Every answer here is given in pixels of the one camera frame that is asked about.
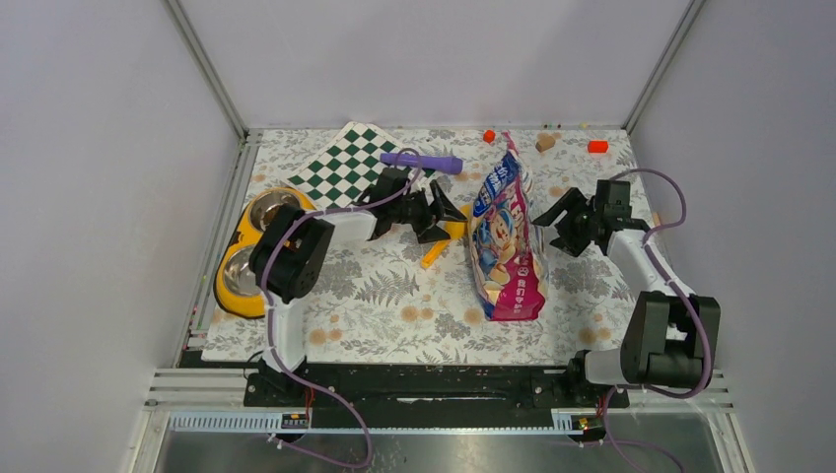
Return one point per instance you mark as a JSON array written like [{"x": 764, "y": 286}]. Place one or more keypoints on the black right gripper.
[{"x": 571, "y": 201}]

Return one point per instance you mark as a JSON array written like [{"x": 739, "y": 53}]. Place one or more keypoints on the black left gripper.
[{"x": 443, "y": 208}]

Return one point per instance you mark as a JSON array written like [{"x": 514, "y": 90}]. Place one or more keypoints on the yellow plastic scoop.
[{"x": 455, "y": 230}]

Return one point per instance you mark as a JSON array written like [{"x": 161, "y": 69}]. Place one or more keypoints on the cat food bag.
[{"x": 506, "y": 248}]

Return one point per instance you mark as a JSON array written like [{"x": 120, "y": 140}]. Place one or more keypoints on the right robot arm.
[{"x": 670, "y": 341}]

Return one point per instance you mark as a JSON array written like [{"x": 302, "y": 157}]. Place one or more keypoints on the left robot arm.
[{"x": 289, "y": 256}]

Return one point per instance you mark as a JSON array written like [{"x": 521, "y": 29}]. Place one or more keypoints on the purple plastic cylinder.
[{"x": 448, "y": 164}]

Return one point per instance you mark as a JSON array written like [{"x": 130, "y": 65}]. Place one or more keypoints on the red rectangular block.
[{"x": 597, "y": 146}]

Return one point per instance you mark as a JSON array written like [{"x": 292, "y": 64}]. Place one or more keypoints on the brown wooden block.
[{"x": 545, "y": 142}]

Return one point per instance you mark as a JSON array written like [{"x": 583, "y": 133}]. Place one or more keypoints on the green white checkered board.
[{"x": 351, "y": 162}]

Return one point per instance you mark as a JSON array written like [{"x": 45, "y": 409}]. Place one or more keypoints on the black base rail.
[{"x": 426, "y": 396}]

